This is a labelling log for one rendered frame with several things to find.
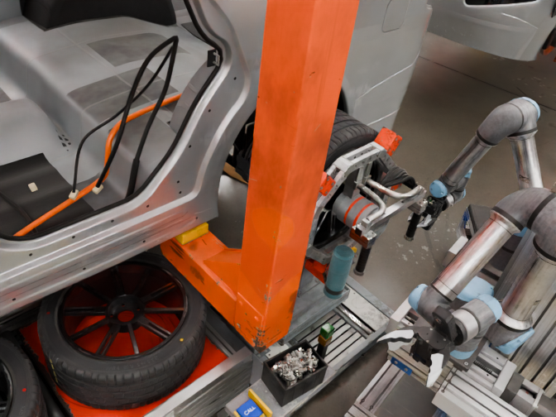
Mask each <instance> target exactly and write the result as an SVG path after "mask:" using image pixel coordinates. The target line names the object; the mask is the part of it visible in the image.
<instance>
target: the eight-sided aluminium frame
mask: <svg viewBox="0 0 556 417"><path fill-rule="evenodd" d="M374 160H376V161H377V163H378V164H379V165H380V167H381V168H380V172H379V175H378V177H377V181H376V182H378V181H379V182H381V181H382V180H383V179H384V177H385V176H386V174H387V173H388V172H389V170H390V169H391V168H392V167H394V166H397V165H396V164H395V162H394V161H393V160H392V159H391V157H390V155H389V154H387V150H386V149H385V148H384V147H382V146H380V145H378V144H377V143H375V142H374V141H373V142H371V143H368V144H367V145H365V146H363V147H361V148H358V149H356V150H355V151H352V152H350V153H348V154H346V155H345V156H340V157H339V158H338V159H337V160H336V161H335V162H334V163H333V165H332V166H331V168H330V169H329V170H328V172H327V174H328V175H330V176H331V177H332V178H334V177H335V176H336V175H337V176H336V177H335V178H334V180H335V181H336V184H335V185H334V186H333V187H332V189H331V190H330V191H329V192H328V194H327V195H326V196H323V195H322V196H321V193H320V192H319V195H318V198H317V200H318V199H319V200H318V201H317V203H316V207H315V211H314V218H313V222H312V226H311V230H310V235H309V241H308V246H307V249H306V253H305V255H306V256H307V257H310V258H312V259H314V260H316V261H317V262H319V263H321V264H322V265H325V264H327V263H329V262H330V261H331V258H332V255H333V249H334V248H335V247H336V246H339V245H345V246H348V247H350V248H351V247H354V246H355V245H356V244H357V242H356V241H355V240H353V239H352V238H351V237H349V234H350V231H351V228H349V229H348V231H347V232H346V233H344V234H343V235H342V236H341V237H338V238H337V239H335V240H333V241H332V242H330V243H329V244H327V245H326V246H324V247H322V248H320V249H317V248H315V247H313V242H314V235H315V232H316V227H317V224H318V220H319V215H320V213H321V211H322V209H323V208H324V206H325V205H326V203H327V202H328V201H329V200H330V199H331V197H332V196H333V194H334V193H335V192H336V190H337V189H338V187H339V186H340V185H341V183H342V182H343V181H344V180H345V179H346V177H347V176H348V175H349V174H350V173H351V172H353V171H355V170H356V169H358V168H359V167H361V166H364V165H366V164H368V163H369V162H371V161H374ZM373 192H374V193H375V194H376V195H378V196H379V197H380V196H381V197H380V198H381V199H382V200H383V201H384V203H385V204H386V203H387V199H388V196H387V195H385V194H383V193H381V192H380V191H378V190H376V189H374V191H373ZM320 196H321V197H320ZM319 197H320V198H319Z"/></svg>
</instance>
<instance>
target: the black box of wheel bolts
mask: <svg viewBox="0 0 556 417"><path fill-rule="evenodd" d="M263 363H264V365H263V370H262V375H261V379H262V381H263V382H264V384H265V385H266V387H267V388H268V390H269V391H270V392H271V394H272V395H273V396H274V397H275V399H276V400H277V402H278V403H279V405H280V406H281V407H283V406H284V405H287V404H288V403H290V402H291V401H293V400H295V399H296V398H298V397H300V396H301V395H303V394H304V393H306V392H308V391H310V390H312V389H314V388H315V387H316V386H318V385H320V384H321V383H323V381H324V376H325V373H326V371H327V368H328V365H327V363H326V362H325V361H324V360H323V358H321V356H320V355H319V354H318V353H317V352H316V351H315V349H314V348H313V347H312V346H311V344H310V343H309V342H308V341H307V339H305V340H303V341H301V342H300V343H297V344H295V345H294V346H292V347H289V348H288V349H286V350H285V351H283V352H280V353H278V354H276V355H275V356H274V357H271V358H269V359H267V360H265V361H264V362H263Z"/></svg>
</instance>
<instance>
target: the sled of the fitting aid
mask: <svg viewBox="0 0 556 417"><path fill-rule="evenodd" d="M350 290H351V289H350V288H348V287H347V286H346V285H345V286H344V290H343V296H342V297H341V298H339V299H336V300H332V299H330V298H327V299H325V300H323V301H322V302H320V303H319V304H317V305H316V306H314V307H313V308H312V309H311V310H309V311H308V312H306V313H305V314H303V315H301V316H300V317H299V318H297V319H296V320H295V321H293V322H292V323H291V324H290V331H289V333H287V334H286V335H285V336H284V337H283V338H281V339H280V340H278V341H277V342H278V343H279V344H280V345H281V346H283V345H284V344H286V343H287V342H289V341H290V340H291V339H292V338H294V337H295V336H296V335H298V334H299V333H301V332H302V331H304V330H305V329H306V328H308V327H309V326H310V325H311V324H313V323H314V322H316V321H317V320H319V319H320V318H322V317H323V316H324V315H325V314H327V313H328V312H329V311H331V310H332V309H334V308H335V307H337V306H338V305H340V304H341V303H342V302H343V301H344V300H346V299H347V298H348V296H349V293H350Z"/></svg>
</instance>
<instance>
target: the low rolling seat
mask: <svg viewBox="0 0 556 417"><path fill-rule="evenodd" d="M492 208H493V207H488V206H483V205H478V204H469V207H467V208H466V210H465V212H464V214H463V217H462V219H461V221H460V223H459V225H458V228H457V230H456V233H457V237H458V239H459V238H460V237H461V236H463V237H465V238H467V239H468V241H469V240H470V239H471V238H472V236H473V235H474V234H475V233H476V232H477V231H478V230H479V228H480V227H481V226H482V225H483V224H484V223H485V222H486V220H487V219H489V217H490V216H491V209H492ZM467 221H468V224H469V226H467V225H466V223H467Z"/></svg>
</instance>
